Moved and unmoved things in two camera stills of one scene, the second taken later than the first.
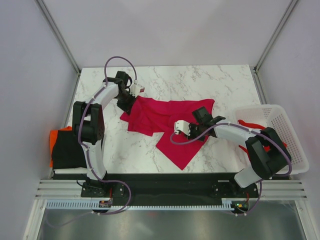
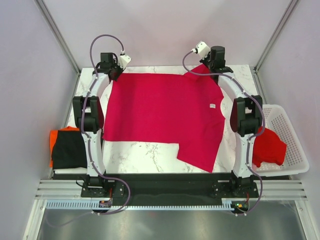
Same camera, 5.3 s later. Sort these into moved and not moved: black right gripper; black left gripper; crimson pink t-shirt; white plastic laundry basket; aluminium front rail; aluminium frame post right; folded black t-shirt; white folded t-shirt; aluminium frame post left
Moved: black left gripper; crimson pink t-shirt; black right gripper
Not moved: aluminium frame post left; aluminium front rail; white plastic laundry basket; aluminium frame post right; white folded t-shirt; folded black t-shirt
